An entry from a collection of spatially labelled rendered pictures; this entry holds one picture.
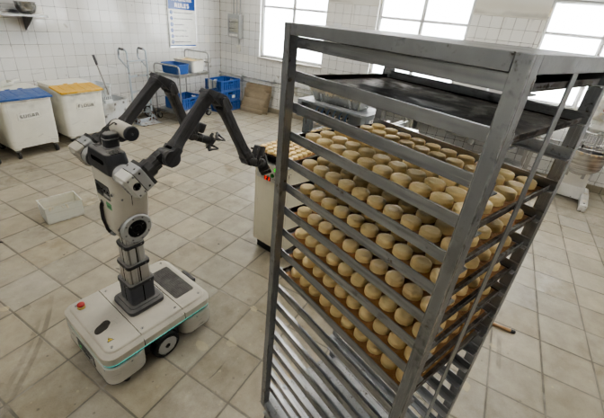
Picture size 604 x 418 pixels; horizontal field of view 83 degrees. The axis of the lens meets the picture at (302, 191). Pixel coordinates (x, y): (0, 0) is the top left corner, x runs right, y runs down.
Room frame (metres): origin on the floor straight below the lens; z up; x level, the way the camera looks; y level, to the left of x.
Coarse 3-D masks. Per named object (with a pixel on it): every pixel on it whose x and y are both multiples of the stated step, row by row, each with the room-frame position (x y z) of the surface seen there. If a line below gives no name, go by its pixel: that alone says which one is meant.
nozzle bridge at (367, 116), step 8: (312, 96) 3.28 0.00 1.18; (304, 104) 3.16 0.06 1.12; (312, 104) 3.16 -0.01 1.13; (320, 104) 3.00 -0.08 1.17; (328, 104) 3.01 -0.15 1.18; (328, 112) 3.04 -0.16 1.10; (336, 112) 2.99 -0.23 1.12; (344, 112) 2.85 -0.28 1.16; (352, 112) 2.80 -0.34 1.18; (360, 112) 2.83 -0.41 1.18; (368, 112) 2.86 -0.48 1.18; (304, 120) 3.23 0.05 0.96; (312, 120) 3.29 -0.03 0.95; (352, 120) 2.89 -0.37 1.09; (360, 120) 2.75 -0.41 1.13; (368, 120) 2.75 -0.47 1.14; (304, 128) 3.22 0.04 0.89; (312, 128) 3.30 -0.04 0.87
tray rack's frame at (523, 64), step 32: (320, 32) 0.92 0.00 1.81; (352, 32) 0.84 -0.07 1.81; (384, 32) 0.98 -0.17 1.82; (480, 64) 0.61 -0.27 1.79; (512, 64) 0.57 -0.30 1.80; (544, 64) 0.57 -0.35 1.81; (576, 64) 0.67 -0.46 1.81; (512, 96) 0.56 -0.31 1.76; (512, 128) 0.56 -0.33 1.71; (576, 128) 0.85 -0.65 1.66; (480, 160) 0.57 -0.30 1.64; (480, 192) 0.55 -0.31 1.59; (544, 192) 0.85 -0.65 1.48; (448, 256) 0.57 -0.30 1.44; (512, 256) 0.86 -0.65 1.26; (448, 288) 0.55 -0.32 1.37; (480, 288) 0.70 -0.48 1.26; (416, 352) 0.56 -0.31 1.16; (320, 384) 1.15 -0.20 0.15; (416, 384) 0.56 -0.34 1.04; (320, 416) 0.98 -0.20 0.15; (384, 416) 1.01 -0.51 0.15
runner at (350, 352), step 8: (336, 336) 1.30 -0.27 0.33; (344, 344) 1.25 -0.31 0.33; (352, 352) 1.21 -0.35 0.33; (352, 360) 1.17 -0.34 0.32; (360, 360) 1.17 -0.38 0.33; (360, 368) 1.14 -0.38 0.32; (368, 368) 1.13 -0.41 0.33; (368, 376) 1.10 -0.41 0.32; (376, 376) 1.09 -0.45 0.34; (376, 384) 1.06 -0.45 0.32; (384, 384) 1.05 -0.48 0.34; (384, 392) 1.02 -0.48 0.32; (392, 392) 1.01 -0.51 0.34; (392, 400) 0.99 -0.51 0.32; (408, 408) 0.94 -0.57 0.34; (408, 416) 0.92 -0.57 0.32; (416, 416) 0.91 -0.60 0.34
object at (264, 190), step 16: (272, 160) 2.44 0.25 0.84; (256, 176) 2.48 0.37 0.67; (288, 176) 2.30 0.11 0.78; (256, 192) 2.47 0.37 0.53; (272, 192) 2.37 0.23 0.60; (288, 192) 2.30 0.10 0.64; (256, 208) 2.47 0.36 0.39; (272, 208) 2.36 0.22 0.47; (288, 208) 2.32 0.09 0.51; (256, 224) 2.46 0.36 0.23; (288, 224) 2.33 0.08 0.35; (288, 240) 2.35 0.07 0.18
